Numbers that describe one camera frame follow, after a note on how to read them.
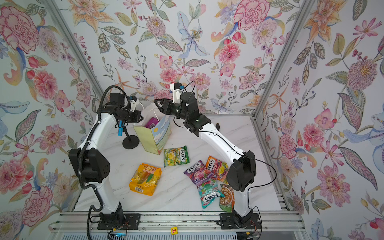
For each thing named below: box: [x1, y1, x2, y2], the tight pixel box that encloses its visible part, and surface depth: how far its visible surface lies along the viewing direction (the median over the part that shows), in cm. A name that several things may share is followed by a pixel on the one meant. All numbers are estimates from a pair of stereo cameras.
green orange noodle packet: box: [219, 184, 235, 213], surface depth 82 cm
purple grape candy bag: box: [144, 117, 159, 129], surface depth 100 cm
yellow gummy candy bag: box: [129, 163, 162, 196], surface depth 84 cm
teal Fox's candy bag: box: [197, 179, 225, 209], surface depth 82 cm
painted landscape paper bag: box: [133, 103, 172, 155], surface depth 90 cm
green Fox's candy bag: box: [163, 145, 190, 168], surface depth 97 cm
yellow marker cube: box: [170, 226, 179, 235], surface depth 72 cm
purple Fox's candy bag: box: [183, 160, 213, 185], surface depth 88 cm
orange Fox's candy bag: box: [205, 155, 230, 184], surface depth 91 cm
